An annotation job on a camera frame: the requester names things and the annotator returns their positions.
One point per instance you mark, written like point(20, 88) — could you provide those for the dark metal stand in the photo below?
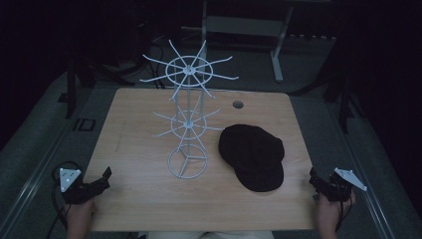
point(71, 89)
point(343, 99)

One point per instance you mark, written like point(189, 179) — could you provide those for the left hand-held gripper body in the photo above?
point(74, 192)

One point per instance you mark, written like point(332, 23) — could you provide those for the white metal desk frame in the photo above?
point(247, 26)

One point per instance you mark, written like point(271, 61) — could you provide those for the person's right hand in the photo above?
point(328, 212)

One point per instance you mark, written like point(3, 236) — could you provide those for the person's left hand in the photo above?
point(79, 214)

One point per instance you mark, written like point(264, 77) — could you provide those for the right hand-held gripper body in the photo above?
point(340, 189)

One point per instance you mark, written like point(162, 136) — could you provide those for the black rectangular floor frame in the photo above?
point(87, 124)

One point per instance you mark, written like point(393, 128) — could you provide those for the black cap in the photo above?
point(252, 156)

